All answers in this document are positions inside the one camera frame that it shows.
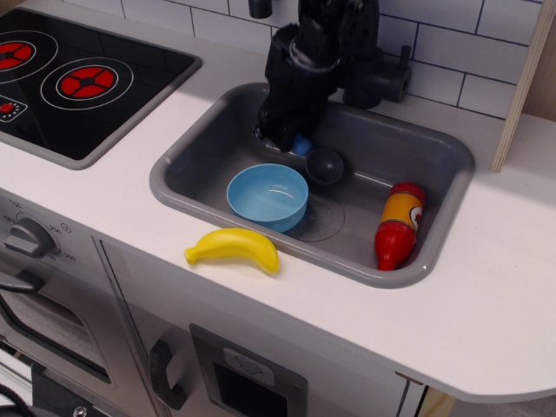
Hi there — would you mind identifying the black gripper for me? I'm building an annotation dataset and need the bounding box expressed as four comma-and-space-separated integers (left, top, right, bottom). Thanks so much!
255, 24, 339, 151

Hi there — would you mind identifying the blue handled grey spoon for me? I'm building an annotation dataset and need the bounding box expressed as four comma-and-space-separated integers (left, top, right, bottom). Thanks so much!
292, 135, 345, 186

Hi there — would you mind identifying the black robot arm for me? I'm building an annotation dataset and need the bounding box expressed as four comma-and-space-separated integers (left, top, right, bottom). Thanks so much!
255, 1, 380, 151

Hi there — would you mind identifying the grey toy sink basin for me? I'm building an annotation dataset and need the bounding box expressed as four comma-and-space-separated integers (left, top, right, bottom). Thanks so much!
149, 83, 474, 288

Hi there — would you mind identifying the light blue bowl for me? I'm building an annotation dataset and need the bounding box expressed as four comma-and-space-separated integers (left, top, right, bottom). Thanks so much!
227, 163, 309, 233

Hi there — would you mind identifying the dark grey toy faucet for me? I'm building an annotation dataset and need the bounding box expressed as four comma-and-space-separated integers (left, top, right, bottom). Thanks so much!
334, 0, 413, 110

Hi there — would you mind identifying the yellow toy banana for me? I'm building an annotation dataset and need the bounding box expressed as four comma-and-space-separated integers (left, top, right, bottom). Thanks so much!
184, 228, 280, 274

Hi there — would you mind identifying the red toy ketchup bottle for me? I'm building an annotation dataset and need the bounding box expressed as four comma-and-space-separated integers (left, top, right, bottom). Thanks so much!
374, 182, 426, 271

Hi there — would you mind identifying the black toy stovetop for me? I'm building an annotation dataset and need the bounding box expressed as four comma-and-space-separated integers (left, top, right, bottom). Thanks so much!
1, 8, 202, 170

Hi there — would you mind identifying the grey oven knob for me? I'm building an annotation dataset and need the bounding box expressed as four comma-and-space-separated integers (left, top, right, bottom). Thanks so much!
3, 218, 56, 259

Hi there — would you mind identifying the grey dispenser panel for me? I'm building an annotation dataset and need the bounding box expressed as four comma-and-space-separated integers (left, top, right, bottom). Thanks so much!
189, 324, 308, 417

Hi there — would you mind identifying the toy oven door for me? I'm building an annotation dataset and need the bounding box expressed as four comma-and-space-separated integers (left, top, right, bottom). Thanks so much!
1, 251, 156, 416

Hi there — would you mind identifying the light wooden side post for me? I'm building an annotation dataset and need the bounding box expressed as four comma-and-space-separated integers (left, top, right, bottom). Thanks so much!
490, 0, 555, 173

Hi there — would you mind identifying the black cabinet door handle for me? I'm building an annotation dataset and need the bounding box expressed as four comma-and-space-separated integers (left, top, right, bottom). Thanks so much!
149, 340, 188, 411

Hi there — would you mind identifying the grey oven door handle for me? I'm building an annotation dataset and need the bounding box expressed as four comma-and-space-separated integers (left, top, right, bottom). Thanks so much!
1, 270, 45, 294

